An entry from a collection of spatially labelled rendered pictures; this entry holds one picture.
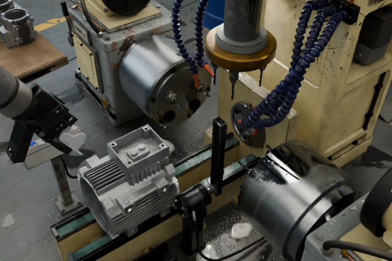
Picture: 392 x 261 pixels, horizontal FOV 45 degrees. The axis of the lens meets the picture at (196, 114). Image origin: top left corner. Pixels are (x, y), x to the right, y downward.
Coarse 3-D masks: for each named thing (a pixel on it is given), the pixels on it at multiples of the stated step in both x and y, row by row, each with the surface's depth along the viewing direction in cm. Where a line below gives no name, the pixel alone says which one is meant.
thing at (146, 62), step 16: (144, 48) 145; (160, 48) 144; (176, 48) 145; (128, 64) 146; (144, 64) 142; (160, 64) 139; (176, 64) 139; (128, 80) 147; (144, 80) 141; (160, 80) 138; (176, 80) 142; (192, 80) 146; (208, 80) 152; (128, 96) 153; (144, 96) 141; (160, 96) 142; (176, 96) 142; (192, 96) 151; (144, 112) 147; (160, 112) 146; (176, 112) 150; (192, 112) 156
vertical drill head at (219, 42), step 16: (240, 0) 105; (256, 0) 105; (224, 16) 112; (240, 16) 107; (256, 16) 108; (208, 32) 120; (224, 32) 114; (240, 32) 110; (256, 32) 112; (208, 48) 114; (224, 48) 113; (240, 48) 111; (256, 48) 112; (272, 48) 114; (224, 64) 112; (240, 64) 111; (256, 64) 111
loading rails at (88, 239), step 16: (208, 144) 146; (208, 160) 144; (224, 160) 150; (240, 160) 143; (256, 160) 141; (176, 176) 138; (192, 176) 144; (208, 176) 149; (224, 176) 138; (240, 176) 140; (224, 192) 140; (208, 208) 139; (64, 224) 125; (80, 224) 125; (96, 224) 128; (144, 224) 124; (160, 224) 128; (176, 224) 133; (64, 240) 124; (80, 240) 128; (96, 240) 121; (112, 240) 120; (128, 240) 123; (144, 240) 128; (160, 240) 133; (64, 256) 127; (80, 256) 118; (96, 256) 118; (112, 256) 123; (128, 256) 128
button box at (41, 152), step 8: (72, 128) 131; (40, 144) 124; (48, 144) 125; (32, 152) 123; (40, 152) 124; (48, 152) 125; (56, 152) 126; (32, 160) 123; (40, 160) 124; (48, 160) 126
